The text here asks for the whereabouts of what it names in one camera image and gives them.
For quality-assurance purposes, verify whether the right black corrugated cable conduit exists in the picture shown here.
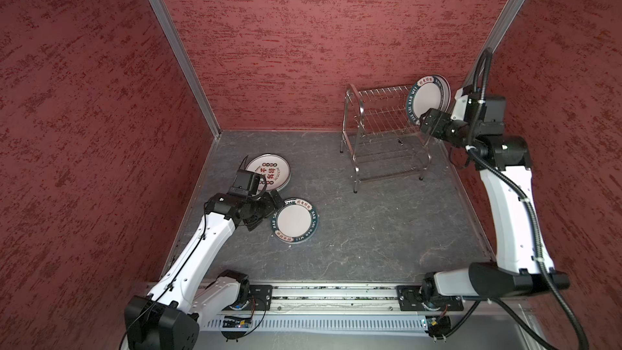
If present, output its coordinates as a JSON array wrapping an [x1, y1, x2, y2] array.
[[461, 48, 590, 350]]

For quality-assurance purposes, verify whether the right aluminium corner post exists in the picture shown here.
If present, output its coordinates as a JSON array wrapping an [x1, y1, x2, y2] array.
[[461, 0, 549, 89]]

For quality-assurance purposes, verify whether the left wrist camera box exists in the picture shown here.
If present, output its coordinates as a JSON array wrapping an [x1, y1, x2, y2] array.
[[228, 169, 267, 200]]

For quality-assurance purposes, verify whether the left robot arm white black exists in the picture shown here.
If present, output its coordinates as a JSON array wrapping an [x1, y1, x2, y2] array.
[[118, 190, 285, 349]]

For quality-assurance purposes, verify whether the left aluminium corner post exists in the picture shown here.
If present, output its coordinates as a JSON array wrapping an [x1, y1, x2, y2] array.
[[148, 0, 222, 139]]

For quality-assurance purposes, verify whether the left small circuit board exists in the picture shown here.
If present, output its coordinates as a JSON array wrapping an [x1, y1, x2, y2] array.
[[222, 315, 254, 331]]

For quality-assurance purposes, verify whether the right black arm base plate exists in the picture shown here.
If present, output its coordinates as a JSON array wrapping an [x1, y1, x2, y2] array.
[[396, 285, 464, 313]]

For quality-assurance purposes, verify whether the patterned plate dark rim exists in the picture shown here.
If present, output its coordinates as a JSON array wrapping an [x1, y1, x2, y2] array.
[[271, 198, 319, 244]]

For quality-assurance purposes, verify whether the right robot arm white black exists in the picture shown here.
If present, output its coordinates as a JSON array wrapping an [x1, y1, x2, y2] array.
[[420, 109, 570, 308]]

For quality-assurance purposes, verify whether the aluminium corner post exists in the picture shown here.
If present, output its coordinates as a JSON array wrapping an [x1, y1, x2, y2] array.
[[461, 0, 549, 89], [148, 0, 222, 139]]

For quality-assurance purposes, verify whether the right small circuit board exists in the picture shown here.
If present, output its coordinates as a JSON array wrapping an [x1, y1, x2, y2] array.
[[426, 316, 452, 340]]

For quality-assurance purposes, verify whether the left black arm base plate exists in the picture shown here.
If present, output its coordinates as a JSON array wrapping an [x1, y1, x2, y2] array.
[[228, 285, 274, 311]]

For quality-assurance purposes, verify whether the chrome wire dish rack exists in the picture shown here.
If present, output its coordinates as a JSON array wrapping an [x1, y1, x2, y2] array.
[[340, 84, 432, 193]]

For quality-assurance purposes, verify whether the aluminium mounting rail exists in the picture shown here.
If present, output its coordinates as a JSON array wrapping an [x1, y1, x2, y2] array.
[[145, 281, 526, 316]]

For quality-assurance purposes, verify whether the small circuit board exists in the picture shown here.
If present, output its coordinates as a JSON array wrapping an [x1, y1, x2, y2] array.
[[222, 315, 254, 331], [426, 316, 452, 340]]

